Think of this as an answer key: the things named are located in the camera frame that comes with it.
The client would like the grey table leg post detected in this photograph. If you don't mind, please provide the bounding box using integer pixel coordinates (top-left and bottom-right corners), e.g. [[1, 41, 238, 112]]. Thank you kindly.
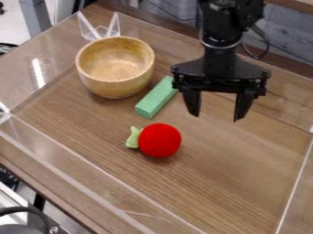
[[19, 0, 51, 37]]

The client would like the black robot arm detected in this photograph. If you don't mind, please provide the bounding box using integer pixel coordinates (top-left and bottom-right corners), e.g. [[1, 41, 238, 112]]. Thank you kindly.
[[171, 0, 271, 120]]

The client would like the black cable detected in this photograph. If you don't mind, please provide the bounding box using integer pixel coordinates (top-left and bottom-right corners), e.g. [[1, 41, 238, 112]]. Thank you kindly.
[[239, 24, 271, 61]]

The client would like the light wooden bowl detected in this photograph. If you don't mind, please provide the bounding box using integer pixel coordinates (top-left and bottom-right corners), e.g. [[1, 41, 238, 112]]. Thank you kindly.
[[75, 36, 155, 99]]

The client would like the black equipment bottom left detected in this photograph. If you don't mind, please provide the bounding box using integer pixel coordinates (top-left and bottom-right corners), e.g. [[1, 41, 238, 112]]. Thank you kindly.
[[0, 207, 71, 234]]

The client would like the clear acrylic tray enclosure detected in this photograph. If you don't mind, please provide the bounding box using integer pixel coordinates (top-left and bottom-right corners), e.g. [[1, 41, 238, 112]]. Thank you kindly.
[[0, 18, 313, 234]]

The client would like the green rectangular block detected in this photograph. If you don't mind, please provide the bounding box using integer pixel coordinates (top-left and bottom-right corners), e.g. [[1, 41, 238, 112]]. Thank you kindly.
[[135, 76, 178, 119]]

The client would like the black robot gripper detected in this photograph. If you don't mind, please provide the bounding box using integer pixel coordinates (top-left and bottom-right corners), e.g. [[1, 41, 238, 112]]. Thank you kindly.
[[171, 48, 271, 121]]

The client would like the red plush fruit green stem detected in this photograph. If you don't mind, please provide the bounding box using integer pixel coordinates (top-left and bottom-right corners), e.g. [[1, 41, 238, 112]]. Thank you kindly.
[[124, 123, 182, 158]]

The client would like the clear acrylic corner bracket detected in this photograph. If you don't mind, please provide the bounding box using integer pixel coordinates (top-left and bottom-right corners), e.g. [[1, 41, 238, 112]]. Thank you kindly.
[[77, 11, 120, 41]]

